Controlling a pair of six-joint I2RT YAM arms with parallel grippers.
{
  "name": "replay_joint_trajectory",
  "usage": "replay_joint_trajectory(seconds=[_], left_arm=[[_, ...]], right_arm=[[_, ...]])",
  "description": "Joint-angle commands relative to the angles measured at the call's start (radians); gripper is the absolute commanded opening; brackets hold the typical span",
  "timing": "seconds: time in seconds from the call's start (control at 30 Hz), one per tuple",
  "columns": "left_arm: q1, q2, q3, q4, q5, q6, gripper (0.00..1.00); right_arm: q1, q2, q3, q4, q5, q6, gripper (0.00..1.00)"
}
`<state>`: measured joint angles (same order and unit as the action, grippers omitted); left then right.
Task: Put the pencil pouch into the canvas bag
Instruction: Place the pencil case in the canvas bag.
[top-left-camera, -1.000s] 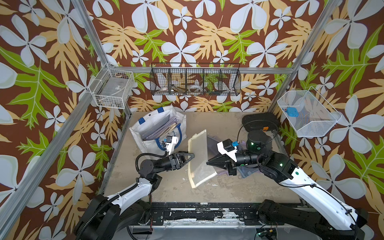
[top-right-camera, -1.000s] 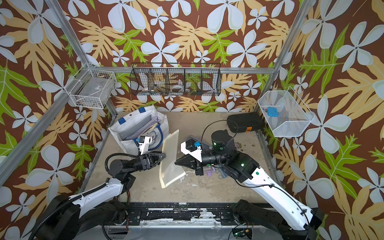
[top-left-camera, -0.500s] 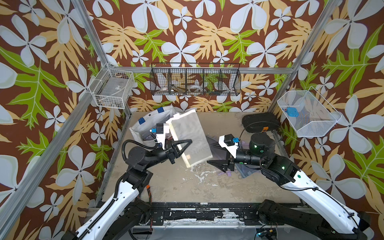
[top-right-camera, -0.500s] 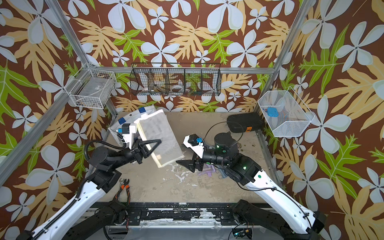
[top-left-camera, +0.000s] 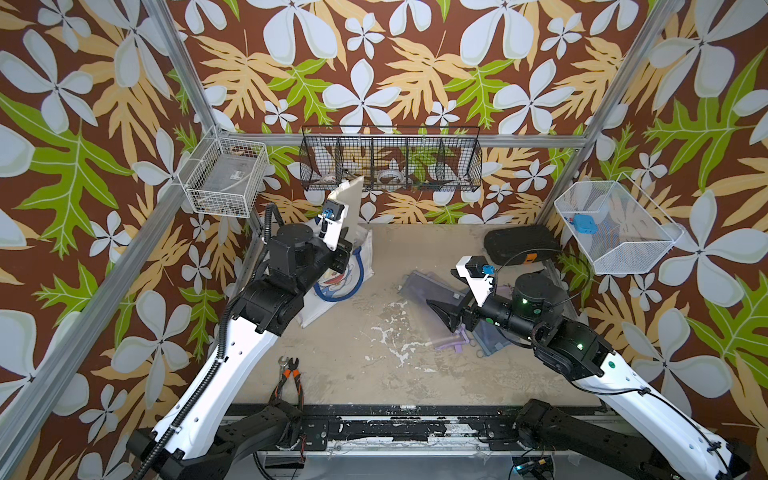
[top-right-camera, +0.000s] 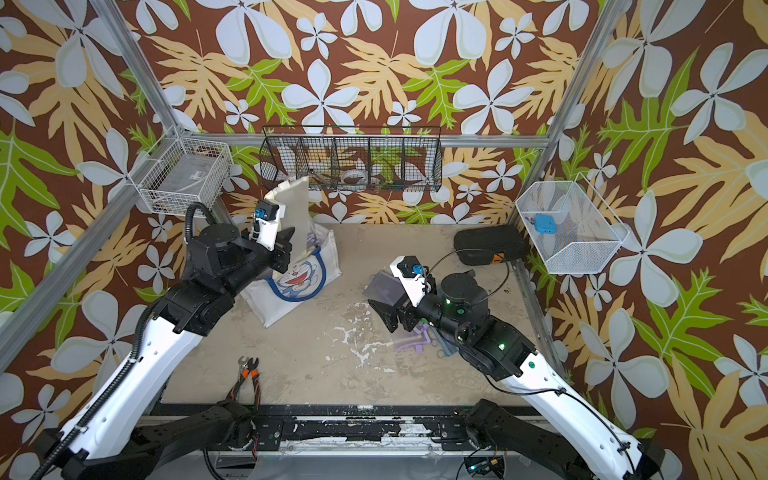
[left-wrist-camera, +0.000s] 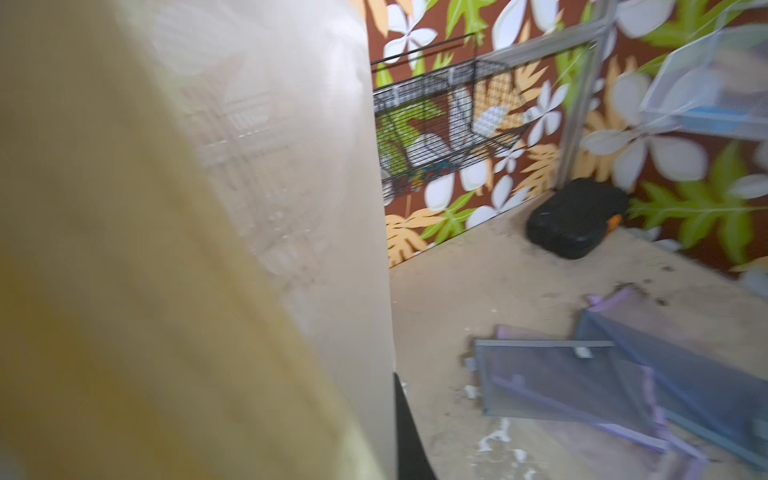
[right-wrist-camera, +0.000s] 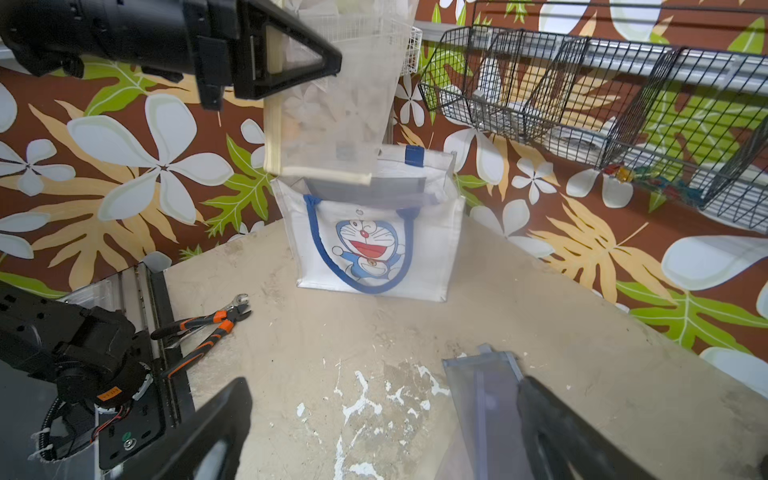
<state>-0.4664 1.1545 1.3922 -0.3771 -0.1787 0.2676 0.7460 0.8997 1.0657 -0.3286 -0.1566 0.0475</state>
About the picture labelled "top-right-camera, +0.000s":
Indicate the orange handled pliers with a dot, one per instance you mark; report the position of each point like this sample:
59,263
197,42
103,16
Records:
248,371

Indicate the white mesh basket right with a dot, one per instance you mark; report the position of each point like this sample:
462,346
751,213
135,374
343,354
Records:
589,231

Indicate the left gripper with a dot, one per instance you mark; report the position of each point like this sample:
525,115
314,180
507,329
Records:
280,251

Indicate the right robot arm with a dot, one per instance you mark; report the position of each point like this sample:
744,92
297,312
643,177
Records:
580,444

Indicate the black wire basket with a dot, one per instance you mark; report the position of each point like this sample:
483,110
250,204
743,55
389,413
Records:
357,159

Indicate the white canvas tote bag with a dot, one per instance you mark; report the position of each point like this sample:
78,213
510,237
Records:
274,297

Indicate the white wire basket left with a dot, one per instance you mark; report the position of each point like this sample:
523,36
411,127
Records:
181,169

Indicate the purple mesh pouch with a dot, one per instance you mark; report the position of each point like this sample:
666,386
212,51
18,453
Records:
383,287

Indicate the black zippered case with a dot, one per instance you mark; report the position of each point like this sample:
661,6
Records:
490,245

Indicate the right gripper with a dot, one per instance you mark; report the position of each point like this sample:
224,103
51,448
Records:
392,314

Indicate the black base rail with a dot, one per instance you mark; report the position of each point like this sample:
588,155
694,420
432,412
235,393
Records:
356,429

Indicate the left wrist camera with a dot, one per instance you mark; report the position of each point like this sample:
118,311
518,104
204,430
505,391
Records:
266,221

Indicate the blue small object in basket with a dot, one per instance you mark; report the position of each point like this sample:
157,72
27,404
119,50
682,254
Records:
545,224

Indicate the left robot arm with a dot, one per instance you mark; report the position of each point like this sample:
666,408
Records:
103,440

